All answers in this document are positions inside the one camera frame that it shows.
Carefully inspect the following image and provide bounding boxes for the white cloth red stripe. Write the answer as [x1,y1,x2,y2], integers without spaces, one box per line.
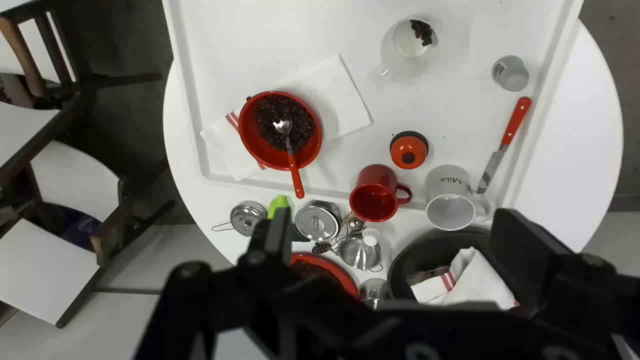
[408,246,520,313]

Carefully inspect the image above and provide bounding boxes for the red chopstick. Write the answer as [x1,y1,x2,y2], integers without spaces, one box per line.
[224,111,268,172]
[226,111,270,168]

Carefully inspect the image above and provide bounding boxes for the coffee beans in bowl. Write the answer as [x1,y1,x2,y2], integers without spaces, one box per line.
[254,97,317,153]

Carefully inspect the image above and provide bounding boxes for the metal pot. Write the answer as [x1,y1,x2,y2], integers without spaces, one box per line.
[292,199,346,244]

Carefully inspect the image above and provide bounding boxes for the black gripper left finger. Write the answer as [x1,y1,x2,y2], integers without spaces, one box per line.
[238,207,297,273]

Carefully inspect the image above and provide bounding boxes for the red tomato toy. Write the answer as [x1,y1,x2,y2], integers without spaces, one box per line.
[388,131,431,171]

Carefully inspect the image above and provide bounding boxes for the clear glass measuring cup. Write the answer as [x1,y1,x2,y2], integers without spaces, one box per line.
[379,17,441,78]

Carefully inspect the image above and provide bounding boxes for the orange handled knife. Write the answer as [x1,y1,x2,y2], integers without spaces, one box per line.
[474,97,535,196]

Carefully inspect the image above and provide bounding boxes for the coffee beans in glass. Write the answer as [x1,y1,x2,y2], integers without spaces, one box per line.
[408,19,436,48]

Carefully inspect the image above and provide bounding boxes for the dark wooden shelf unit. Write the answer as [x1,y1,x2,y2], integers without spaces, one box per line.
[0,0,177,330]

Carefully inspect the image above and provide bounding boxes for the orange mug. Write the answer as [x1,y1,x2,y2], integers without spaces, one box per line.
[348,164,415,225]

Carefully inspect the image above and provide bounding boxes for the red bowl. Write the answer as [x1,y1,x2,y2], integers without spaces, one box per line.
[237,91,326,172]

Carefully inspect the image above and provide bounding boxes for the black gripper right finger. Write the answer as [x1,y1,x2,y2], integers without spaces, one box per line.
[493,209,583,317]

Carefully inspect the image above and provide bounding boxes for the white paper napkin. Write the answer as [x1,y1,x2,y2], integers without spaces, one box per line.
[199,52,374,185]

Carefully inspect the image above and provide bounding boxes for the white mug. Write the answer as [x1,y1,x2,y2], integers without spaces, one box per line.
[424,164,493,232]

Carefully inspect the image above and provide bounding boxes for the green vegetable toy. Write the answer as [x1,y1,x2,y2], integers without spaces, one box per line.
[266,194,294,220]

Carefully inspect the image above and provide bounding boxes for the black pan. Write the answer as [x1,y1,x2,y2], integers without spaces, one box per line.
[387,225,498,307]

